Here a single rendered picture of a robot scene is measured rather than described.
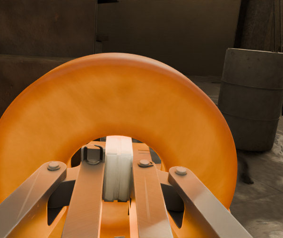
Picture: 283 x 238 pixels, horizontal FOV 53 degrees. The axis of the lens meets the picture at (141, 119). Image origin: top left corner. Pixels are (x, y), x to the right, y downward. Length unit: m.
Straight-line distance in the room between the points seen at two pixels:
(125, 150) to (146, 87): 0.04
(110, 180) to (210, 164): 0.06
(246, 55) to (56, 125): 2.51
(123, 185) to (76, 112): 0.05
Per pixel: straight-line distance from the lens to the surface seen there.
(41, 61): 0.45
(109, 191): 0.16
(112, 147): 0.16
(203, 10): 8.15
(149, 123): 0.17
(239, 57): 2.67
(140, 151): 0.17
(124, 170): 0.16
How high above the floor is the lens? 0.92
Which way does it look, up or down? 16 degrees down
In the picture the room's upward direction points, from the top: 5 degrees clockwise
